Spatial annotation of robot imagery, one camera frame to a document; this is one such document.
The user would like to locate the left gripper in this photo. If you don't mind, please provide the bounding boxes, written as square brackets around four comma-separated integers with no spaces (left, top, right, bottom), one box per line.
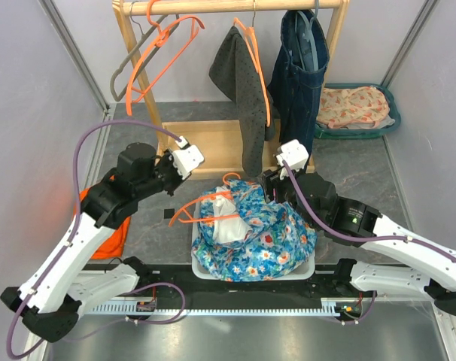
[138,148,193,199]

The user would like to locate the orange hanger of floral skirt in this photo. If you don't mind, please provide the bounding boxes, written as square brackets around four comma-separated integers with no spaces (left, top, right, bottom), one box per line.
[169,172,257,227]

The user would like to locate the blue floral skirt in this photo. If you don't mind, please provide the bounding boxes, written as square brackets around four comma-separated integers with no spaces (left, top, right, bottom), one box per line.
[192,179,318,282]

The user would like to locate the white blouse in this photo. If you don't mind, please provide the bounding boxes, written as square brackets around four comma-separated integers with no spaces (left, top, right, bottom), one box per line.
[212,196,251,244]

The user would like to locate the orange hanger of blouse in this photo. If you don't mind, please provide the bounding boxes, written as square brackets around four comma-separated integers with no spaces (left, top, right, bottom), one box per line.
[124,0,206,117]

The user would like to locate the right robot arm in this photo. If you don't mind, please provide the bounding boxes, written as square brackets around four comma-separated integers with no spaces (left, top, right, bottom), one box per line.
[261,168,456,316]

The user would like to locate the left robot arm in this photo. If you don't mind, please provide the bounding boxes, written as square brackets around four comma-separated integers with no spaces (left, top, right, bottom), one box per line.
[1,141,204,343]

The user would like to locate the orange hanger of grey garment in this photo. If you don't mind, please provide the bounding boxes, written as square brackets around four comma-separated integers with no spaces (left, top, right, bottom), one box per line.
[233,1,272,128]

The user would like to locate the blue-grey hanger of denim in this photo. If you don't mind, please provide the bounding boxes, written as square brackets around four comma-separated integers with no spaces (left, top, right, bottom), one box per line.
[294,0,320,71]

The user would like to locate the black square floor marker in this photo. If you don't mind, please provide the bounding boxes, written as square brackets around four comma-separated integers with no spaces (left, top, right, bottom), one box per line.
[163,208,175,219]

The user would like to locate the wooden clothes rack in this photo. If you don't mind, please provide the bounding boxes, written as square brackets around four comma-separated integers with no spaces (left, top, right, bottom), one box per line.
[123,0,349,180]

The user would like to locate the green laundry tub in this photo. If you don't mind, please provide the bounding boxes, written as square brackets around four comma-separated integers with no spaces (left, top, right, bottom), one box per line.
[315,83,402,140]

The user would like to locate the white plastic laundry basket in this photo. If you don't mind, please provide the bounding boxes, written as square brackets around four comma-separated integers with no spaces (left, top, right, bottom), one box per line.
[192,205,317,282]

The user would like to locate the orange cloth on floor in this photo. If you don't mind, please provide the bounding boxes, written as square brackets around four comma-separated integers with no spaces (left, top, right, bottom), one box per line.
[73,186,132,260]

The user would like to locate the dark denim garment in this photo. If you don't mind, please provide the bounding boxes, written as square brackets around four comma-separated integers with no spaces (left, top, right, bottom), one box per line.
[268,10,330,152]

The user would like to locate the pink patterned clothes in tub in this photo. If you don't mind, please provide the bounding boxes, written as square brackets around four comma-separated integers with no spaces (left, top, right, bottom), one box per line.
[316,86,395,130]

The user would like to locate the grey dotted garment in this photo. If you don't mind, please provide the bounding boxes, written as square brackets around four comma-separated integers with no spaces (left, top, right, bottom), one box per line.
[208,26,275,177]

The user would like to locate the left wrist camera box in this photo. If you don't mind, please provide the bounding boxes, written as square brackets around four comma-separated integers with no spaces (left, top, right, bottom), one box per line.
[172,143,205,181]

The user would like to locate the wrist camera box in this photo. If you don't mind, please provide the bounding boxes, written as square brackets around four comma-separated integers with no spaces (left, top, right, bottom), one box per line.
[172,143,205,181]
[275,139,309,171]

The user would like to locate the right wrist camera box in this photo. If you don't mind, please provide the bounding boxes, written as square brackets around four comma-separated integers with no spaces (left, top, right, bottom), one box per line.
[275,139,309,171]

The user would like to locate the slotted cable duct rail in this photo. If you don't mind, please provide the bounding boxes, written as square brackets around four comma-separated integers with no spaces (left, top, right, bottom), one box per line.
[87,299,346,317]

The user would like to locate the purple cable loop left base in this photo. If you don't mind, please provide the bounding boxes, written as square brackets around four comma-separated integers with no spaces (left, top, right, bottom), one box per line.
[62,278,189,343]

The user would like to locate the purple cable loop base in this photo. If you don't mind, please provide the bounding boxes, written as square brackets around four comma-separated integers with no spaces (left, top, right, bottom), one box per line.
[321,291,378,326]
[62,278,189,343]

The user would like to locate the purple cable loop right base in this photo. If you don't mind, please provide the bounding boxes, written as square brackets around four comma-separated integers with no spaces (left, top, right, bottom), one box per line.
[321,291,378,326]

